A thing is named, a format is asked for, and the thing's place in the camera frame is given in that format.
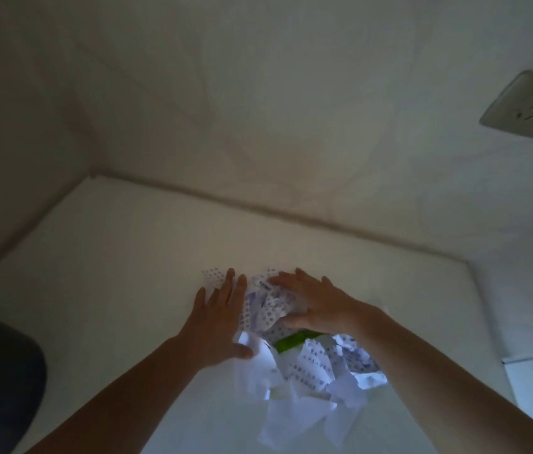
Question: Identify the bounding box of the person's left forearm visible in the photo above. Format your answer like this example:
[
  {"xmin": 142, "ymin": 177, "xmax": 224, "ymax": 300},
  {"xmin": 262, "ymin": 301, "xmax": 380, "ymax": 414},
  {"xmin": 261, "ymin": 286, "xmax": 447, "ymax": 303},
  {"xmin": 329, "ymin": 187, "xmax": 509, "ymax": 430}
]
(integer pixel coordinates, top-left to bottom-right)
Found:
[{"xmin": 25, "ymin": 335, "xmax": 210, "ymax": 454}]

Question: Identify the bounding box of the white dotted paper wrapper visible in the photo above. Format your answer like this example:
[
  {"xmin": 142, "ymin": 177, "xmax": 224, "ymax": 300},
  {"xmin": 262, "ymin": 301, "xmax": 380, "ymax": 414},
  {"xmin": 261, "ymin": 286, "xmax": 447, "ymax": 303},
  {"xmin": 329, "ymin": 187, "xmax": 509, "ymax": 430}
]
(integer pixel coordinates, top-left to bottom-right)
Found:
[{"xmin": 202, "ymin": 266, "xmax": 389, "ymax": 451}]

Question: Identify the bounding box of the person's right forearm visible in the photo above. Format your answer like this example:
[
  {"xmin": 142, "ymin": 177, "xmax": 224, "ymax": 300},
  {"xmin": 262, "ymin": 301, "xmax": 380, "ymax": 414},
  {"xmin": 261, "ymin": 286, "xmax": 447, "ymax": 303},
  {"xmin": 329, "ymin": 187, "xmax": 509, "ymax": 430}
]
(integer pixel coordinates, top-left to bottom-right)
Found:
[{"xmin": 359, "ymin": 305, "xmax": 533, "ymax": 454}]

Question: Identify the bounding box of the white wall socket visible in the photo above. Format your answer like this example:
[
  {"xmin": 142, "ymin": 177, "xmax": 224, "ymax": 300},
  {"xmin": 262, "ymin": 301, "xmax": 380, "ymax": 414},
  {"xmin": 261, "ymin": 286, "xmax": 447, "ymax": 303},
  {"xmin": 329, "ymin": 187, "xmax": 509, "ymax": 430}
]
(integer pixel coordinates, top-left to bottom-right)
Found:
[{"xmin": 479, "ymin": 69, "xmax": 533, "ymax": 146}]

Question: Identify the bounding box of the person's right hand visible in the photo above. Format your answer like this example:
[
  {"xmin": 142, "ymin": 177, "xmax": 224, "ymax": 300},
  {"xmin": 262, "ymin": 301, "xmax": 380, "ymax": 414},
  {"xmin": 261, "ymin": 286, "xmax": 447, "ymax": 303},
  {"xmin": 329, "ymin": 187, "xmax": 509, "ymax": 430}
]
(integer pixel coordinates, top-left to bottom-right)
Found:
[{"xmin": 268, "ymin": 267, "xmax": 377, "ymax": 340}]

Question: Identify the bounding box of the person's left hand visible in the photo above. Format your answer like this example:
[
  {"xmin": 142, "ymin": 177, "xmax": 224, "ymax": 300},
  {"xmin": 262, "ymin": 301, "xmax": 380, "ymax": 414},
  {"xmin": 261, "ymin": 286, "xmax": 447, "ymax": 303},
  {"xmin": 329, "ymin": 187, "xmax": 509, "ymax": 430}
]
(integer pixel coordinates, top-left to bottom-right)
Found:
[{"xmin": 177, "ymin": 268, "xmax": 254, "ymax": 370}]

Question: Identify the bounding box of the green packet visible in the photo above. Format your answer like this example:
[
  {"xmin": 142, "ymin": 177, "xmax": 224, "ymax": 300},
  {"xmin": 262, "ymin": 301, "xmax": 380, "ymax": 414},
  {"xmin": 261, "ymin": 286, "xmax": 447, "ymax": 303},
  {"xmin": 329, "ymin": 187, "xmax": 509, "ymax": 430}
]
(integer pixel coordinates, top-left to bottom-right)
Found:
[{"xmin": 273, "ymin": 330, "xmax": 330, "ymax": 353}]

